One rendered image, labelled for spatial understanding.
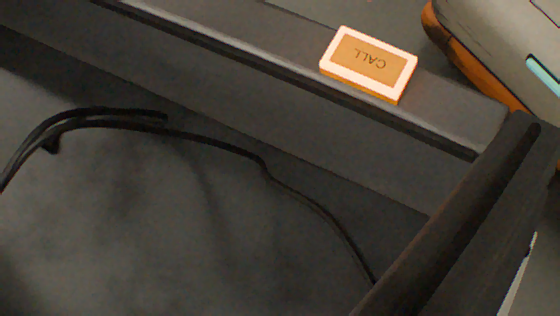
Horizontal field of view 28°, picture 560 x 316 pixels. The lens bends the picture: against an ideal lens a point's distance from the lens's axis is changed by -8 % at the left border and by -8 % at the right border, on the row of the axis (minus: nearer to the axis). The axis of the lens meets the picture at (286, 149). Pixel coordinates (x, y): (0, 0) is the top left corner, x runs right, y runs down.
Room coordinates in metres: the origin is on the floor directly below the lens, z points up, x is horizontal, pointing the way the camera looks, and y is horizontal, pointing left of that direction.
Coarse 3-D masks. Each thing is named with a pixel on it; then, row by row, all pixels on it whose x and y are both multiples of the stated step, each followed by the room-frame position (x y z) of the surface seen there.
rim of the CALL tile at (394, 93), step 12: (336, 36) 0.37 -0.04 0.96; (360, 36) 0.37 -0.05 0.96; (384, 48) 0.36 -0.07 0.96; (324, 60) 0.35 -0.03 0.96; (408, 60) 0.34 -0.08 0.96; (336, 72) 0.34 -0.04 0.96; (348, 72) 0.34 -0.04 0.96; (408, 72) 0.34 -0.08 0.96; (372, 84) 0.33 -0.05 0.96; (396, 84) 0.33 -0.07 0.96; (396, 96) 0.32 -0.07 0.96
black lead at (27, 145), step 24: (48, 120) 0.31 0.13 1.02; (72, 120) 0.41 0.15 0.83; (96, 120) 0.32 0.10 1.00; (144, 120) 0.40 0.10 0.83; (168, 120) 0.40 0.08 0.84; (24, 144) 0.30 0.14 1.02; (48, 144) 0.40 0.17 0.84; (216, 144) 0.35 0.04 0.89; (264, 168) 0.35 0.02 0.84; (0, 192) 0.28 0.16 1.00; (288, 192) 0.33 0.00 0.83; (360, 264) 0.27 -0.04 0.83
